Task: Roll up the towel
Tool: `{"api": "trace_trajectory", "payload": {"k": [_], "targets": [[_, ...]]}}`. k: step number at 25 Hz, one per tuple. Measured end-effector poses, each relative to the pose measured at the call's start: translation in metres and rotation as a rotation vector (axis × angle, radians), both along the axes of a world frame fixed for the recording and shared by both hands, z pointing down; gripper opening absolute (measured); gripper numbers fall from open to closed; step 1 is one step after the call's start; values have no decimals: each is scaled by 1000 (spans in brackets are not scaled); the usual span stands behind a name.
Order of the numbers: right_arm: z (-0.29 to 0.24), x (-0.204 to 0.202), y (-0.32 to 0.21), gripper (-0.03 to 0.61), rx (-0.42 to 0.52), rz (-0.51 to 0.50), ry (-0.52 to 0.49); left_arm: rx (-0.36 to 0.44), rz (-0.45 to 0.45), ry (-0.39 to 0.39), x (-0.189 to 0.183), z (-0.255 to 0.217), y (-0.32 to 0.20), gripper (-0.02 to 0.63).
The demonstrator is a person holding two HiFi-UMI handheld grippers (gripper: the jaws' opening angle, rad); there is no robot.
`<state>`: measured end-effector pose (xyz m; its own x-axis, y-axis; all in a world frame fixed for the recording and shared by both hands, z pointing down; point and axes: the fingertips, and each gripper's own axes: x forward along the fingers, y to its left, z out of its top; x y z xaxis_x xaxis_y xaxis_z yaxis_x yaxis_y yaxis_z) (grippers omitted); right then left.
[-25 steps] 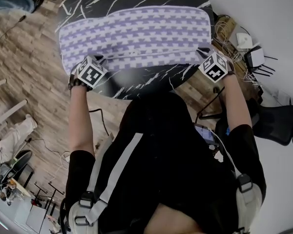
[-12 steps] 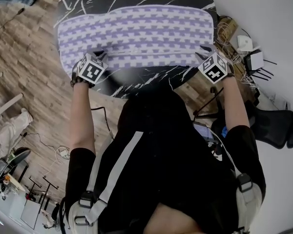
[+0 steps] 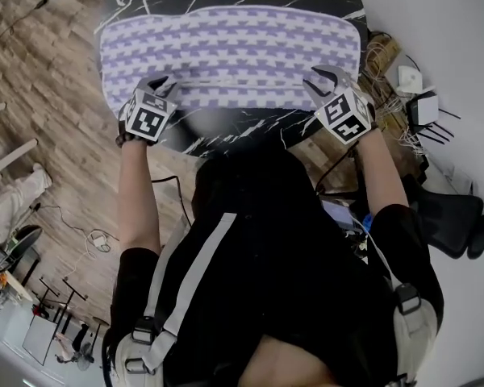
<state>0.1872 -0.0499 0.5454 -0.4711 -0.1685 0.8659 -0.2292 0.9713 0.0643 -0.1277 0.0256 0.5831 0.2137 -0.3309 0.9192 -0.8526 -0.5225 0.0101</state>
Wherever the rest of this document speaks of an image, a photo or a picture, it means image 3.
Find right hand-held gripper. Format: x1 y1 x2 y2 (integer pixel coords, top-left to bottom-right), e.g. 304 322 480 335
302 64 377 148

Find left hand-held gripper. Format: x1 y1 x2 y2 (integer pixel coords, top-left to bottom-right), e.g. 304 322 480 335
119 75 179 144

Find purple white patterned towel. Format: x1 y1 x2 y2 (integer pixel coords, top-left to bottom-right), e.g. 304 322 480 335
99 4 362 117

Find person's right forearm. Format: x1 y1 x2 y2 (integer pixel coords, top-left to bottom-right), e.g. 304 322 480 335
357 131 411 217

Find person's left forearm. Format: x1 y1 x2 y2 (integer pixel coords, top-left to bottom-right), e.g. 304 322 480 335
116 139 163 257

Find person's left hand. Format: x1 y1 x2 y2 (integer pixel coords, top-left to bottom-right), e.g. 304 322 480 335
115 110 148 148

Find small white box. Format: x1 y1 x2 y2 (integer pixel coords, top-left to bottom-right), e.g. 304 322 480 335
394 64 425 94

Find white router with black antennas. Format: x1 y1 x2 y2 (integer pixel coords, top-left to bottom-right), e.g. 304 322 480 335
403 89 462 148

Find pile of electronics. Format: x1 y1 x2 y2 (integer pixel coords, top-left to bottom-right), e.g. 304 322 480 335
320 198 374 260

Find white furniture legs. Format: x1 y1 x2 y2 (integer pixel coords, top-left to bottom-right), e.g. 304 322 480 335
0 102 40 195

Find white power adapter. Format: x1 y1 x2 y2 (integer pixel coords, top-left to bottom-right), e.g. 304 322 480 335
86 231 112 254

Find white cloth bundle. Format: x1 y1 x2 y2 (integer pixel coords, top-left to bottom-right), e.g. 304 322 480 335
0 162 53 253

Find person's black top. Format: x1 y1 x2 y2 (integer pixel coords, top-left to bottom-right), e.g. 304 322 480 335
109 148 445 387

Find black office chair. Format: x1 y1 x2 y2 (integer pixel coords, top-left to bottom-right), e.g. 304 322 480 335
407 173 484 261

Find black metal rack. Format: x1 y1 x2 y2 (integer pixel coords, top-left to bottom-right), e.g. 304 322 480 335
35 275 90 340

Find black floor fan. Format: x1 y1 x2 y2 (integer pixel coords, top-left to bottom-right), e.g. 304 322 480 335
73 339 97 373

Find grey flat board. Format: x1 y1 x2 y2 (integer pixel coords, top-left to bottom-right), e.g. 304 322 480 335
21 313 61 367

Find tangle of thin cables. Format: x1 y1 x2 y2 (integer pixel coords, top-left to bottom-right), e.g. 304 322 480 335
361 32 429 159

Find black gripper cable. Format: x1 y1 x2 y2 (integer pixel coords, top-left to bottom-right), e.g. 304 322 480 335
314 141 366 197

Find black floor cable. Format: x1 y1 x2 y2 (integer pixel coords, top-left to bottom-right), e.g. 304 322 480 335
150 174 195 227

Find grey harness strap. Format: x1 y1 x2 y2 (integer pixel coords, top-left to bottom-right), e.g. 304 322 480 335
115 211 239 387
362 231 439 387

